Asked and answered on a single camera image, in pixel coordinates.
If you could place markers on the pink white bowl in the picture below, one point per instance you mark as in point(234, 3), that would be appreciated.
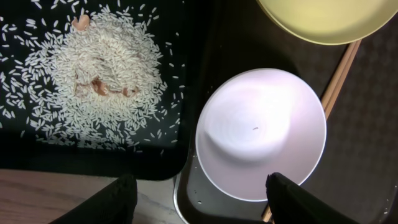
point(257, 123)

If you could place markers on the wooden chopstick right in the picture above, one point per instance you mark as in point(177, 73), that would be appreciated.
point(342, 81)

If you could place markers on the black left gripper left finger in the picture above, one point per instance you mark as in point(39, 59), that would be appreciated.
point(115, 203)

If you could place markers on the yellow plate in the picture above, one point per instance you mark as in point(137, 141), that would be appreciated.
point(330, 22)

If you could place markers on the dark brown serving tray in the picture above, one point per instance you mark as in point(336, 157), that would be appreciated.
point(357, 174)

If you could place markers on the black waste bin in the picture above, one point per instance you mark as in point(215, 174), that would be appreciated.
point(186, 93)

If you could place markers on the rice food waste pile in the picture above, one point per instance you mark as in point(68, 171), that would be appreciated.
point(93, 74)

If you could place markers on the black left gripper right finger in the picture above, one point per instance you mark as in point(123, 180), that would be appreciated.
point(291, 204)

